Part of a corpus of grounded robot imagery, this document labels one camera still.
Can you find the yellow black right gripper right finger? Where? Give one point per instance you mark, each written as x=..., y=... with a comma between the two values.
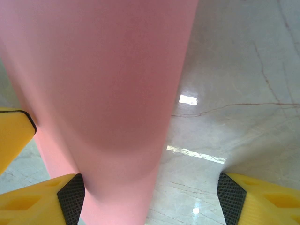
x=264, y=204

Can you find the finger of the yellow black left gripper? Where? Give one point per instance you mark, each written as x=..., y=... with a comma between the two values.
x=12, y=133

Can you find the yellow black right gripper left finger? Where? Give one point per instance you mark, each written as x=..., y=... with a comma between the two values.
x=35, y=204

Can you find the pink paper sheet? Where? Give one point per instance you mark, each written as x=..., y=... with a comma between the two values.
x=105, y=82

